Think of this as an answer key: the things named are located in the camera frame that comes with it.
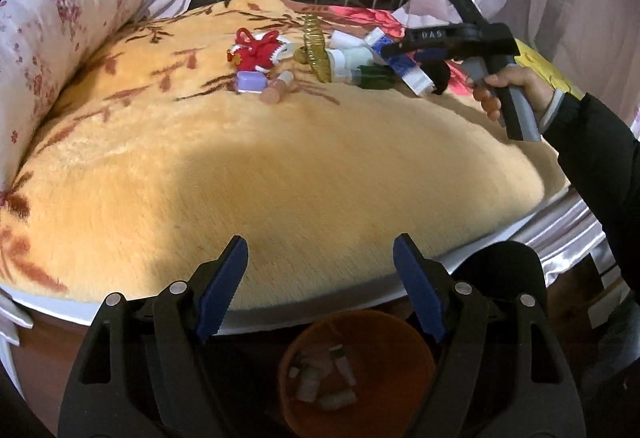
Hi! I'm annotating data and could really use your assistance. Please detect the white plastic bottle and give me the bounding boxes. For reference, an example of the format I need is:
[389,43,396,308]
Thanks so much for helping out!
[327,46,390,84]

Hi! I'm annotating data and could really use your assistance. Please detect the red knitted plush toy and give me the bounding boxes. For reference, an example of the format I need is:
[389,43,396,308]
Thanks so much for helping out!
[226,28,293,72]

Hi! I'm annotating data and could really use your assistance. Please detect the wooden bed frame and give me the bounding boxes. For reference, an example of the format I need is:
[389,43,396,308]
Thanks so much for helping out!
[7,303,416,438]

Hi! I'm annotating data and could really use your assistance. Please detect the silver satin bed skirt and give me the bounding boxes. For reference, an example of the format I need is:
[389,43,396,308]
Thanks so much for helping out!
[527,195,618,286]

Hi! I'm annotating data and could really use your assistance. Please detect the person's right forearm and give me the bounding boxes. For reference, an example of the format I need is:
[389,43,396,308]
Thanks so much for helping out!
[537,88,640,301]

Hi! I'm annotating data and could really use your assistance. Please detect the long blue white box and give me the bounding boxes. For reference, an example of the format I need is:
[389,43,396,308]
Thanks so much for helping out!
[390,54,437,98]

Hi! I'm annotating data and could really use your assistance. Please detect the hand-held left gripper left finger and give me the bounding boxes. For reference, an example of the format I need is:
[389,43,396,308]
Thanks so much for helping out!
[57,234,249,438]

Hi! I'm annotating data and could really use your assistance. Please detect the white tube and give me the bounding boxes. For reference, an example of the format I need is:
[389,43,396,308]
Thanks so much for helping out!
[327,30,367,50]

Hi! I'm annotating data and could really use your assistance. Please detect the pink floral pillow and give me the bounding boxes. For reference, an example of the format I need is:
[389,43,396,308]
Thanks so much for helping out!
[0,0,168,199]

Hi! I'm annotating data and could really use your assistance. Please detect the pile of small white bottles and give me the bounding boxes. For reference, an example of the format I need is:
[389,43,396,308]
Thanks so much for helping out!
[287,344,358,409]

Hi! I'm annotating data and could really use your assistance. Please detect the dark green bottle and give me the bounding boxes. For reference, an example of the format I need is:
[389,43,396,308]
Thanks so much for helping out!
[352,64,399,92]

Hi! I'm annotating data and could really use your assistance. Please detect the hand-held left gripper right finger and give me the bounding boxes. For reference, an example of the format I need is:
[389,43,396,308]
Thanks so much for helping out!
[392,233,583,438]

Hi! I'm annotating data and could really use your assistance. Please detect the small pink bottle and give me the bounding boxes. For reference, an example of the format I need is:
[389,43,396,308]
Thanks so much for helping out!
[263,71,295,105]

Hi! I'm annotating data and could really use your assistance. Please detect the orange plastic bucket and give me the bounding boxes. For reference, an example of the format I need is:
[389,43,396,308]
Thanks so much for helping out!
[277,309,437,438]

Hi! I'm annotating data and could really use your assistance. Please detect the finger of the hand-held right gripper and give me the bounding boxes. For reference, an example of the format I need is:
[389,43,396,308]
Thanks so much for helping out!
[381,41,453,65]
[402,26,457,50]

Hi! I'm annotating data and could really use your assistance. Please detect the yellow plush floral blanket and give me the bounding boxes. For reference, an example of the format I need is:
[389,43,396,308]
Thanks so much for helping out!
[0,0,548,311]

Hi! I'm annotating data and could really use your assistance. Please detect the small blue white box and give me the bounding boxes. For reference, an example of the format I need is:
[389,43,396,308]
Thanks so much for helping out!
[363,26,389,51]

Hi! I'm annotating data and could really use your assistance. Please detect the small purple jar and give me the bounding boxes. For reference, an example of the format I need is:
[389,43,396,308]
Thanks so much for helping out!
[235,70,269,95]

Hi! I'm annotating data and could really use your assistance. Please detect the gold ribbed plastic bottle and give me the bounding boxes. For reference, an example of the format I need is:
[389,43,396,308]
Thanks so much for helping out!
[294,13,334,84]

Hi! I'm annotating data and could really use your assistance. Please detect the person's right hand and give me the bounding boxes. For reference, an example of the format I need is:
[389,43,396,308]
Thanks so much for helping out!
[465,66,557,122]

